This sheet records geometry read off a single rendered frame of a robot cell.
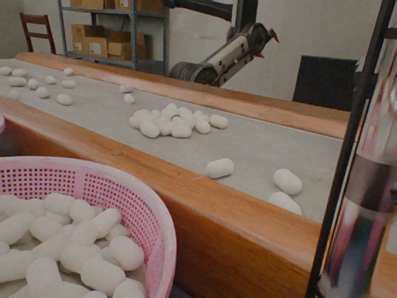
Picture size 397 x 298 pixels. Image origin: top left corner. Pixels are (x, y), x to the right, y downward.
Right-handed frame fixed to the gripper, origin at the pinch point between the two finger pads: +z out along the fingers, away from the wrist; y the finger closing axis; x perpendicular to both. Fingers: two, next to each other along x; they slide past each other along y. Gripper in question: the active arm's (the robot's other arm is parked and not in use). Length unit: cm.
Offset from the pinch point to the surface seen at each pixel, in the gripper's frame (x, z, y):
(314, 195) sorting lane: 0.1, 8.1, -3.9
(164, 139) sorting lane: 0.6, 7.5, -26.7
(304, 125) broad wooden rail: 14.1, -9.6, -13.1
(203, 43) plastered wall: 132, -149, -174
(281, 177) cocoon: -2.2, 8.4, -7.1
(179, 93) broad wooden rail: 14.1, -10.4, -43.4
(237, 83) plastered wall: 156, -131, -133
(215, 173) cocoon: -3.9, 11.2, -13.4
